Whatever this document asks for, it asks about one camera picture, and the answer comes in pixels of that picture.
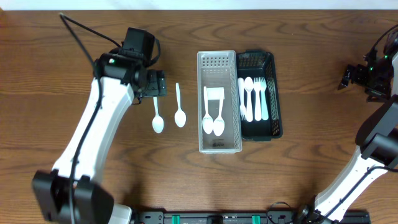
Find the black plastic basket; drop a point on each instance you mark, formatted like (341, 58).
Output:
(260, 64)

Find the white label in basket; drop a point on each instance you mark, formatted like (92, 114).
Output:
(215, 93)

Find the clear plastic basket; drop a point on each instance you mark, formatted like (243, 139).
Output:
(218, 69)

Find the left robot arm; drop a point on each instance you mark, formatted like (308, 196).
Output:
(71, 192)

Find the white plastic spoon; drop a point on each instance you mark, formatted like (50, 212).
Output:
(207, 121)
(180, 116)
(248, 86)
(218, 125)
(157, 122)

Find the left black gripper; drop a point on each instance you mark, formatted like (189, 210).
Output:
(158, 83)

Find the white plastic fork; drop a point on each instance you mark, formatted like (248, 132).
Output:
(242, 107)
(264, 109)
(257, 110)

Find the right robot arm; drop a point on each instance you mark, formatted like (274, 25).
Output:
(376, 140)

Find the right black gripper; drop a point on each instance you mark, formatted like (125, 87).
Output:
(362, 78)

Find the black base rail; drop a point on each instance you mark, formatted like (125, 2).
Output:
(157, 217)

